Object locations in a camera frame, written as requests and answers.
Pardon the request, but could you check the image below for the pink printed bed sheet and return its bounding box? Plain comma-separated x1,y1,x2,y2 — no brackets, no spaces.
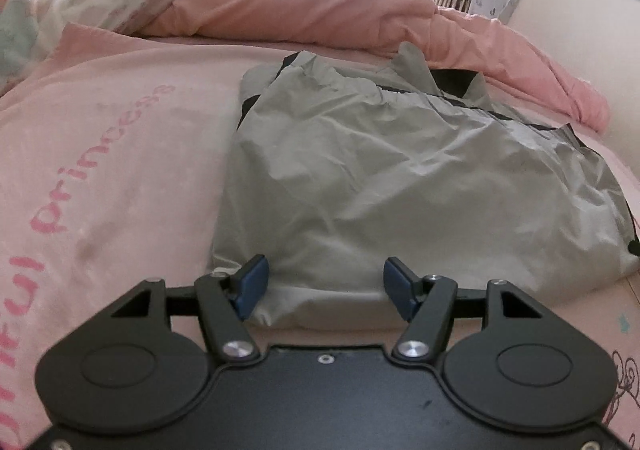
0,23,640,450

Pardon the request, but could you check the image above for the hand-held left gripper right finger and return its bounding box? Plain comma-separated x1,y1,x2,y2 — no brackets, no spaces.
383,257,545,362

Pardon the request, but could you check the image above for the pink duvet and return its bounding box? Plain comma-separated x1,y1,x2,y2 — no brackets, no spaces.
144,0,612,132

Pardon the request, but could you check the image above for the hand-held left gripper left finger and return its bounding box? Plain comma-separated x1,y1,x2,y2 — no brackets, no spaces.
110,253,262,362

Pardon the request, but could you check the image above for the grey and black jacket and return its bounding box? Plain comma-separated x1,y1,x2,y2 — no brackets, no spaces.
210,42,640,317

